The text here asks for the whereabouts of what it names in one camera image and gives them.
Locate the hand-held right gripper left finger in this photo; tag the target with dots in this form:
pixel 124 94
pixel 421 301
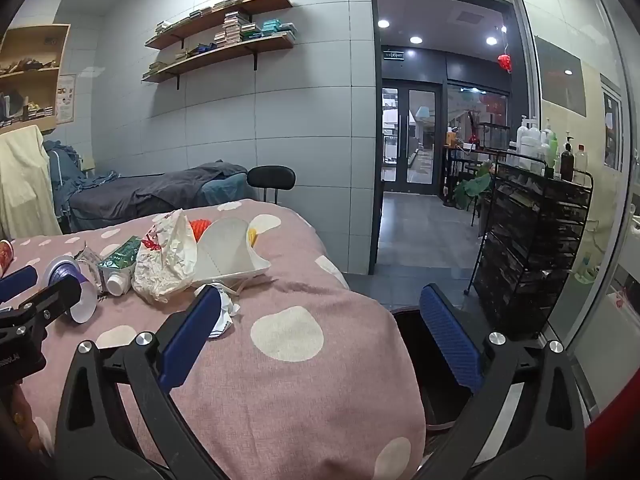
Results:
pixel 190 337

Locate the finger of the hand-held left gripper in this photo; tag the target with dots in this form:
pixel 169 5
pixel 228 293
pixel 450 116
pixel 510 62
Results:
pixel 55 296
pixel 17 282

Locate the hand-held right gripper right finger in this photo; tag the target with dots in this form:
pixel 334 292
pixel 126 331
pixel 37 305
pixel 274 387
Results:
pixel 450 340

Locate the purple paper cup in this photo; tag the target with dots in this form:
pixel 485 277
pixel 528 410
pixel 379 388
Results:
pixel 65 270

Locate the black trash bin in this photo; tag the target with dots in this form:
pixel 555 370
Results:
pixel 415 360

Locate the white tissue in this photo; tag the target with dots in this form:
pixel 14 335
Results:
pixel 228 306

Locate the silver foil wrapper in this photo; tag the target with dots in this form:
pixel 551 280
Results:
pixel 90 260

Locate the green milk carton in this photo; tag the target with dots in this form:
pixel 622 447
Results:
pixel 120 257

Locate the white napkin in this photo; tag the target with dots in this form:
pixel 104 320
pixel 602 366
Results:
pixel 165 260

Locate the red paper cup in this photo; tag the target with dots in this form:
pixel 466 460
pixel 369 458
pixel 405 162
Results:
pixel 5 257

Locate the white cardboard tray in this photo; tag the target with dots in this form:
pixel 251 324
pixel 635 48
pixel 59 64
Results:
pixel 225 252

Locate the cream cloth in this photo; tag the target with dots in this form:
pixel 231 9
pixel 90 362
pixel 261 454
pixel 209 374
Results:
pixel 22 185

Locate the red spiky ball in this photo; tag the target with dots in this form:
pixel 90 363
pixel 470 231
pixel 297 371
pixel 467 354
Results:
pixel 198 229

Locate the pink polka dot blanket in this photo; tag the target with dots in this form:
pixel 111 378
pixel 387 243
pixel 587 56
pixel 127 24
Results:
pixel 290 280

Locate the yellow sponge block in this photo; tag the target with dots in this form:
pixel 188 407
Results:
pixel 252 237

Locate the black mesh cart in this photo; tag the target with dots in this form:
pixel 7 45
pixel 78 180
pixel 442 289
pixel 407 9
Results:
pixel 530 250

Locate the blue grey cloth pile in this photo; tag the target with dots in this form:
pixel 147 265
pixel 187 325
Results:
pixel 70 170

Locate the blue towel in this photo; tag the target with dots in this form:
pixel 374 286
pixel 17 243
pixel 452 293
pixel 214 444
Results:
pixel 225 190

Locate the green potted plant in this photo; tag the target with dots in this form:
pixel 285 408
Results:
pixel 472 185

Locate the black chair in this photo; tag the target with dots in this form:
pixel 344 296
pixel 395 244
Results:
pixel 270 176

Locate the person's red clothing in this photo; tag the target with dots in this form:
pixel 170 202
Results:
pixel 617 445

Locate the wooden cabinet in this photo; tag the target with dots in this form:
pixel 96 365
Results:
pixel 35 80

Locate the glass double door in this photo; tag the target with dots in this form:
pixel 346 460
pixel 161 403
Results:
pixel 410 135

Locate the brown pump bottle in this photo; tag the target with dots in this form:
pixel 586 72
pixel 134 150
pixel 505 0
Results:
pixel 567 160

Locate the green bottle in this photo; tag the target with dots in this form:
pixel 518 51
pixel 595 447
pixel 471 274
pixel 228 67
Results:
pixel 554 150

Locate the clear bottle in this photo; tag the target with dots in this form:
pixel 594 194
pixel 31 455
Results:
pixel 581 165

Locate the red hanging ornament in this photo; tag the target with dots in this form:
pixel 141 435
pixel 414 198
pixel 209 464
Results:
pixel 505 61

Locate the wall poster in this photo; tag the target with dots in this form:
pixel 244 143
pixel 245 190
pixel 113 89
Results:
pixel 65 99

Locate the long wooden wall shelf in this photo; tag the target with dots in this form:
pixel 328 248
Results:
pixel 220 22
pixel 220 55

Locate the dark wall picture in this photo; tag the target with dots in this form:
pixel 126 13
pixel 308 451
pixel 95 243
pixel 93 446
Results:
pixel 560 77

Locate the wooden wall shelves with boxes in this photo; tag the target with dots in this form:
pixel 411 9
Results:
pixel 240 27

